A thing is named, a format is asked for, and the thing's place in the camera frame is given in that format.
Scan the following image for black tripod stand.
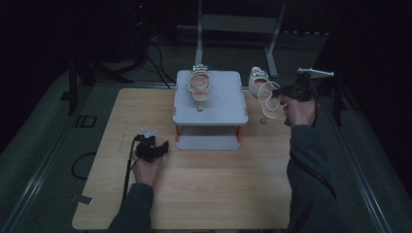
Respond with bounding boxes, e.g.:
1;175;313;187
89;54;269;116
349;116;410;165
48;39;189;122
59;59;134;117
314;61;359;127

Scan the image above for white metal stand frame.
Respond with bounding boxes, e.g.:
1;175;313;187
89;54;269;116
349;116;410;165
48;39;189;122
193;0;288;79

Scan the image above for black tape floor mark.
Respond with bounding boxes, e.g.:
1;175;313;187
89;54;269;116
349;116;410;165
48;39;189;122
75;115;97;128

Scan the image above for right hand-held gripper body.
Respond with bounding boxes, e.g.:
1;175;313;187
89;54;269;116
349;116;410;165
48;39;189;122
285;67;335;102

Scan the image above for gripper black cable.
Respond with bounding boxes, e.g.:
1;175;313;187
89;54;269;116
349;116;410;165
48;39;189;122
120;135;143;206
305;76;324;128

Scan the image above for black looped floor cable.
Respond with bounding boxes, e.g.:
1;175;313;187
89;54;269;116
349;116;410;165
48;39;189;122
71;151;98;181

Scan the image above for person's right hand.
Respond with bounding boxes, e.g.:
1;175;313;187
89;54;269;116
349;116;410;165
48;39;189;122
279;94;317;128

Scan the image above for dark equipment with red light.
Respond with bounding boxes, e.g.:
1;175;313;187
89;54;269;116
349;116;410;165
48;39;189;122
127;0;152;62

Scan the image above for person's left hand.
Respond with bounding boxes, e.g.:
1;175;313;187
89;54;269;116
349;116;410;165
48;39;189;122
130;156;165;188

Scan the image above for white two-tier shoe rack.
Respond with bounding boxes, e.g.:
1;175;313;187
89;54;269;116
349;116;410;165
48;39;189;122
172;70;250;151

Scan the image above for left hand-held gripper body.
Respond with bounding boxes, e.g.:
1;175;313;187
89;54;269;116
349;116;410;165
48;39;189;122
133;127;161;163

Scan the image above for beige slingback heeled shoe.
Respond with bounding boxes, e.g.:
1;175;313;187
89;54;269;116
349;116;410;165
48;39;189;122
248;66;282;126
186;63;212;113

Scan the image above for grey tape piece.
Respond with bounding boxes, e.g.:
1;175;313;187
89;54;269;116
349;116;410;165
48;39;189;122
69;194;94;206

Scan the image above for black floor cables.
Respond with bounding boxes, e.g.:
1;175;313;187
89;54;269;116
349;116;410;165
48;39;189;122
145;41;178;90

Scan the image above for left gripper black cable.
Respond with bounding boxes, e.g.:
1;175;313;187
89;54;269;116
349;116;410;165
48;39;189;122
120;135;143;206

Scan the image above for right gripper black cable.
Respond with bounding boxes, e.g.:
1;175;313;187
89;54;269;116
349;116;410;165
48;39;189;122
305;76;324;128

